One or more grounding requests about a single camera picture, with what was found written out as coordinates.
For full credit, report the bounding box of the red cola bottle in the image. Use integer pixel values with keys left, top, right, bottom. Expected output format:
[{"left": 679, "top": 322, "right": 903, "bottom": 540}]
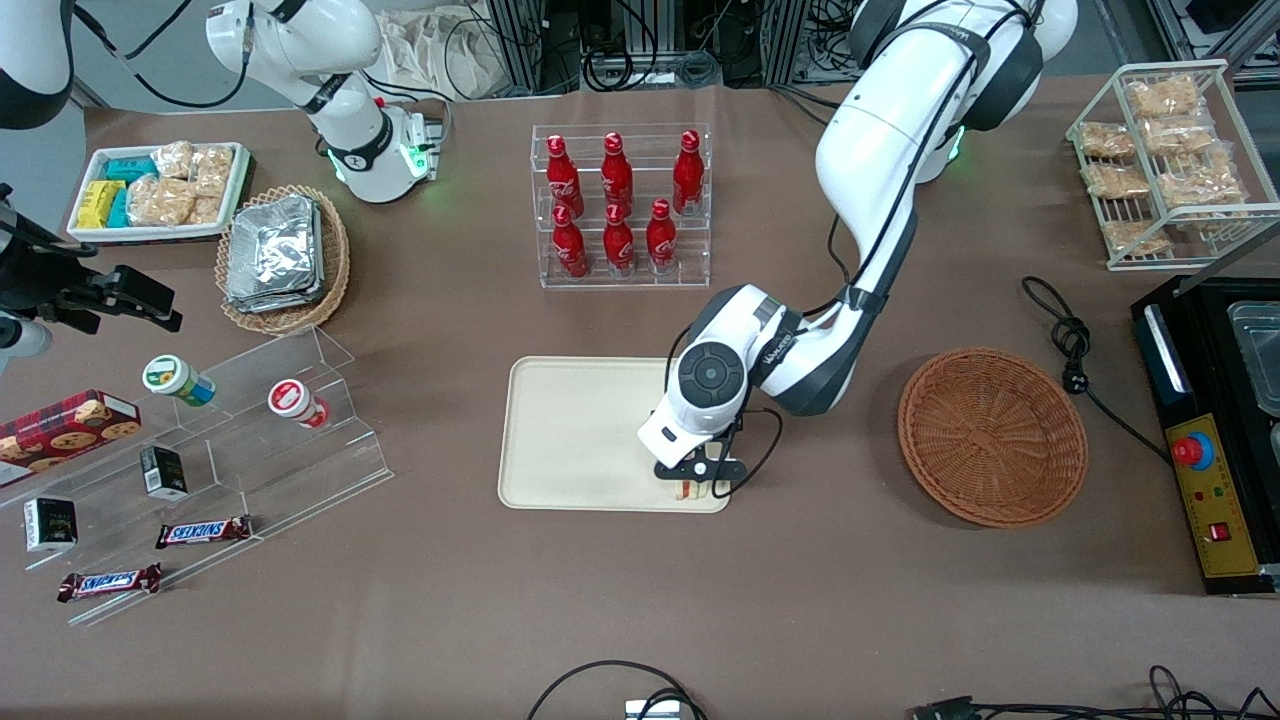
[
  {"left": 545, "top": 135, "right": 583, "bottom": 216},
  {"left": 602, "top": 203, "right": 637, "bottom": 278},
  {"left": 552, "top": 205, "right": 589, "bottom": 279},
  {"left": 672, "top": 130, "right": 705, "bottom": 216},
  {"left": 600, "top": 132, "right": 635, "bottom": 216},
  {"left": 645, "top": 198, "right": 678, "bottom": 276}
]

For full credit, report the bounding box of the aluminium frame post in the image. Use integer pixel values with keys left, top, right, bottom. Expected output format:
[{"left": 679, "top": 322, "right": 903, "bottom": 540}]
[{"left": 487, "top": 0, "right": 546, "bottom": 96}]

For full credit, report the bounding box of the black power cable with plug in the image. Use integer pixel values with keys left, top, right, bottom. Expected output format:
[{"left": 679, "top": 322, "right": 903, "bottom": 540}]
[{"left": 1022, "top": 276, "right": 1173, "bottom": 466}]

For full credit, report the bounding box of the white plastic snack bin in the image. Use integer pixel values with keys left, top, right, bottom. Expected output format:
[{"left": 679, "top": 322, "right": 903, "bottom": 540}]
[{"left": 67, "top": 142, "right": 253, "bottom": 244}]

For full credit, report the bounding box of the black appliance with yellow panel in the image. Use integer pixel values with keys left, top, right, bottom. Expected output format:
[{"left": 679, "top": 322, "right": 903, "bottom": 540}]
[{"left": 1132, "top": 275, "right": 1280, "bottom": 598}]

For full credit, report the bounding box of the clear bagged pastry snack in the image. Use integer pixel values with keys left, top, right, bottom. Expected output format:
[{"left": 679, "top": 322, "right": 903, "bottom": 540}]
[
  {"left": 1143, "top": 115, "right": 1216, "bottom": 156},
  {"left": 1125, "top": 75, "right": 1201, "bottom": 119},
  {"left": 1085, "top": 163, "right": 1151, "bottom": 199},
  {"left": 1103, "top": 220, "right": 1171, "bottom": 256},
  {"left": 1078, "top": 122, "right": 1138, "bottom": 161},
  {"left": 1158, "top": 150, "right": 1246, "bottom": 211}
]

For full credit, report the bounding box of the cream rectangular plastic tray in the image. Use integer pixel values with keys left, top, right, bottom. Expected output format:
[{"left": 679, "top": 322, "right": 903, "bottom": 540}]
[{"left": 498, "top": 357, "right": 732, "bottom": 514}]

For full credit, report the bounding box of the yellow snack pack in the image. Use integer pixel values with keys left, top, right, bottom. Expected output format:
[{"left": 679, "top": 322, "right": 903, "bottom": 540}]
[{"left": 78, "top": 180, "right": 126, "bottom": 229}]

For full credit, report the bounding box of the brown wicker basket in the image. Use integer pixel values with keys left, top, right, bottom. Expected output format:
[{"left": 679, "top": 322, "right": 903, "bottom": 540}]
[{"left": 897, "top": 347, "right": 1089, "bottom": 528}]

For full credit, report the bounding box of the white cloth bag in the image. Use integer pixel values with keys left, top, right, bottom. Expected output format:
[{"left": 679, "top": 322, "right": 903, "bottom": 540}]
[{"left": 378, "top": 8, "right": 501, "bottom": 101}]

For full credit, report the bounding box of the white wire rack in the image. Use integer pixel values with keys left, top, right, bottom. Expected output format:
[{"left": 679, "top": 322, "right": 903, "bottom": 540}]
[{"left": 1066, "top": 60, "right": 1280, "bottom": 272}]

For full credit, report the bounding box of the red lid yogurt cup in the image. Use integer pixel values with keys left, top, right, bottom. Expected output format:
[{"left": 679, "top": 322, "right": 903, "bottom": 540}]
[{"left": 267, "top": 378, "right": 331, "bottom": 429}]

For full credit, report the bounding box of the foil wrapped sandwich pack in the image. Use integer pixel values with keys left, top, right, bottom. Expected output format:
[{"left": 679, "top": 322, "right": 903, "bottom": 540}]
[
  {"left": 228, "top": 270, "right": 327, "bottom": 314},
  {"left": 228, "top": 195, "right": 323, "bottom": 299}
]

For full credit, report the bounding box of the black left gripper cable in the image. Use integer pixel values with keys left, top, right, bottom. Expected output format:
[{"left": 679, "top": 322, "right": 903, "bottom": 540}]
[{"left": 730, "top": 405, "right": 784, "bottom": 498}]

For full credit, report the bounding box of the black looped cable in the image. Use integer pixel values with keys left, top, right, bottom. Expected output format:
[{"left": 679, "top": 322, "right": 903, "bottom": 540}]
[{"left": 527, "top": 659, "right": 709, "bottom": 720}]

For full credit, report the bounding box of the black box with white side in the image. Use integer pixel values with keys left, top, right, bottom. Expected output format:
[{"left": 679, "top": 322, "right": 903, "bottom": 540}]
[{"left": 23, "top": 497, "right": 79, "bottom": 553}]

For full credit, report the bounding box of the Snickers chocolate bar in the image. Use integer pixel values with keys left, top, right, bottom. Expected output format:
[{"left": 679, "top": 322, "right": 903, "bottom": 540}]
[
  {"left": 57, "top": 563, "right": 163, "bottom": 603},
  {"left": 155, "top": 515, "right": 254, "bottom": 550}
]

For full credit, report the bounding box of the clear acrylic stepped shelf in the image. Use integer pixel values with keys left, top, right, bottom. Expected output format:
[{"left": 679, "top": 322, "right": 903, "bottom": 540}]
[{"left": 0, "top": 325, "right": 393, "bottom": 628}]

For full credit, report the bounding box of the red tartan cookie box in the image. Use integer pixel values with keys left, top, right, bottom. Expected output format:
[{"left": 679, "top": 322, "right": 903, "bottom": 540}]
[{"left": 0, "top": 390, "right": 142, "bottom": 474}]

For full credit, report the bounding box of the green lid sunflower cup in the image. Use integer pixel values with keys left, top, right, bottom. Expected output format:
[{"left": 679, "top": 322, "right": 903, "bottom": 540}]
[{"left": 142, "top": 354, "right": 217, "bottom": 407}]

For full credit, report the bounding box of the light wicker basket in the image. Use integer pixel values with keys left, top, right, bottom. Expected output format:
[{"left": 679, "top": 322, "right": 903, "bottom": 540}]
[{"left": 215, "top": 185, "right": 351, "bottom": 336}]

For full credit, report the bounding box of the small black barcode box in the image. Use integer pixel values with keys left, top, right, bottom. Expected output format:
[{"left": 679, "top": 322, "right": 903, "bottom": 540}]
[{"left": 139, "top": 445, "right": 189, "bottom": 501}]

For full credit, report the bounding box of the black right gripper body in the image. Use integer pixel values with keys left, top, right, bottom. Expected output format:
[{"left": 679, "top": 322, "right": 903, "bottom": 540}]
[{"left": 0, "top": 250, "right": 106, "bottom": 337}]

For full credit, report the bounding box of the clear acrylic bottle rack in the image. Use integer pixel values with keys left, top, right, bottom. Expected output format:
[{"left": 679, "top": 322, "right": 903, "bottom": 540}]
[{"left": 532, "top": 122, "right": 713, "bottom": 291}]

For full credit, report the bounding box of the black cable with connector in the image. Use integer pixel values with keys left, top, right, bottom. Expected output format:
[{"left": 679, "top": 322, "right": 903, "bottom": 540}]
[{"left": 905, "top": 665, "right": 1280, "bottom": 720}]

